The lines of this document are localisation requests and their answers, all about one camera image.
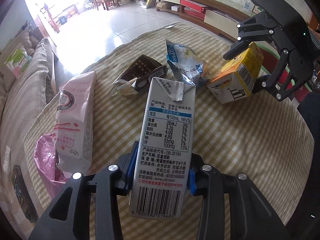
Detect long wooden tv cabinet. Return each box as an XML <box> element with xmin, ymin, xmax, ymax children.
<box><xmin>156</xmin><ymin>0</ymin><xmax>251</xmax><ymax>41</ymax></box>

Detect white milk carton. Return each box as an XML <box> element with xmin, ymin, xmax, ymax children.
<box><xmin>130</xmin><ymin>77</ymin><xmax>196</xmax><ymax>219</ymax></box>

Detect red flat box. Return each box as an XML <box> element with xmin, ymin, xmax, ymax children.
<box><xmin>180</xmin><ymin>0</ymin><xmax>210</xmax><ymax>14</ymax></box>

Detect red green trash bin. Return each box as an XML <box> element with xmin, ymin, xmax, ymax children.
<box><xmin>255</xmin><ymin>42</ymin><xmax>312</xmax><ymax>106</ymax></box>

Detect green pink package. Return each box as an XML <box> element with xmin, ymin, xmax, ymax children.
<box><xmin>5</xmin><ymin>46</ymin><xmax>31</xmax><ymax>79</ymax></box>

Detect yellow iced tea carton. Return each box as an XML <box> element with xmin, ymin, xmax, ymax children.
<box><xmin>207</xmin><ymin>42</ymin><xmax>264</xmax><ymax>104</ymax></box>

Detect striped beige sofa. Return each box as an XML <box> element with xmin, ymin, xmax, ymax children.
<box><xmin>1</xmin><ymin>30</ymin><xmax>55</xmax><ymax>237</ymax></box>

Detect blue white snack bag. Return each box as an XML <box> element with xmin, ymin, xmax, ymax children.
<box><xmin>166</xmin><ymin>40</ymin><xmax>209</xmax><ymax>88</ymax></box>

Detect pink plastic wrapper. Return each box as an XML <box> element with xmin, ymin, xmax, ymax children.
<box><xmin>34</xmin><ymin>133</ymin><xmax>67</xmax><ymax>199</ymax></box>

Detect brown torn box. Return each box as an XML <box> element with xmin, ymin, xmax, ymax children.
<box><xmin>108</xmin><ymin>54</ymin><xmax>168</xmax><ymax>96</ymax></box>

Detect black remote control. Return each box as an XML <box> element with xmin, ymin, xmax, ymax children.
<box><xmin>11</xmin><ymin>165</ymin><xmax>38</xmax><ymax>223</ymax></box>

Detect pink white carton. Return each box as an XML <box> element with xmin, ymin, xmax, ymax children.
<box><xmin>53</xmin><ymin>71</ymin><xmax>97</xmax><ymax>174</ymax></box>

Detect yellow striped table cloth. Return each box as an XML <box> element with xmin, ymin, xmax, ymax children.
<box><xmin>89</xmin><ymin>23</ymin><xmax>314</xmax><ymax>223</ymax></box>

